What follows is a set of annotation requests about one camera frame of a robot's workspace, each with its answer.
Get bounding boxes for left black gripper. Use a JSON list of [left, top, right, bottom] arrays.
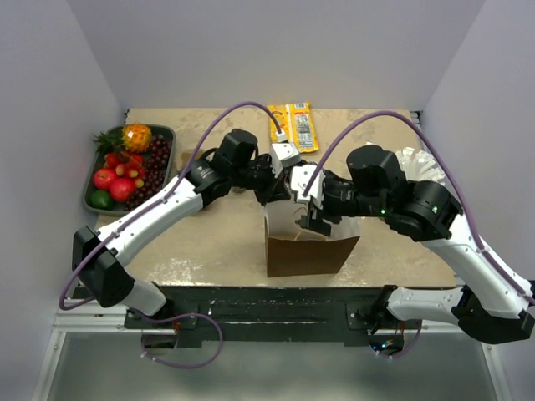
[[232, 153, 291, 206]]

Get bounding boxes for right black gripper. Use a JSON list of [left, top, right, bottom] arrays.
[[296, 170, 389, 234]]

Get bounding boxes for brown paper bag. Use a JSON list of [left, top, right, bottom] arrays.
[[264, 200, 361, 277]]

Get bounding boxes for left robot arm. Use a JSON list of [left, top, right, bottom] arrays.
[[73, 129, 300, 327]]

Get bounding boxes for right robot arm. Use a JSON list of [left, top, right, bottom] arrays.
[[290, 145, 534, 344]]

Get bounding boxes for yellow snack bag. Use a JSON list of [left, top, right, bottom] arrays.
[[267, 102, 319, 154]]

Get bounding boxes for purple grapes bunch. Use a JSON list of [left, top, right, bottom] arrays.
[[125, 135, 172, 211]]

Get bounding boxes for small red fruits cluster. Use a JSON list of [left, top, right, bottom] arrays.
[[104, 151, 145, 188]]

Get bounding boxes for orange toy pineapple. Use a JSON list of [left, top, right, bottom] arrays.
[[121, 124, 152, 153]]

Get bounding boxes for red apple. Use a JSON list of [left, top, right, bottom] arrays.
[[109, 178, 136, 203], [93, 168, 118, 190]]

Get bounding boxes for green lime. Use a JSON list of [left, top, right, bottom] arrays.
[[89, 190, 115, 210]]

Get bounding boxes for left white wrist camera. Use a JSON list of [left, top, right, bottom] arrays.
[[269, 131, 301, 176]]

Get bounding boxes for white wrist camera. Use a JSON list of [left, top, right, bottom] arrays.
[[290, 164, 325, 209], [269, 131, 301, 176]]

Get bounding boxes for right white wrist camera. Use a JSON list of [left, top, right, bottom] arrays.
[[290, 164, 325, 209]]

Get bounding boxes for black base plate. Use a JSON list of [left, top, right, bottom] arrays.
[[123, 286, 466, 350]]

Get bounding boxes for aluminium frame rail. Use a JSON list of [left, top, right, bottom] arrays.
[[53, 301, 463, 335]]

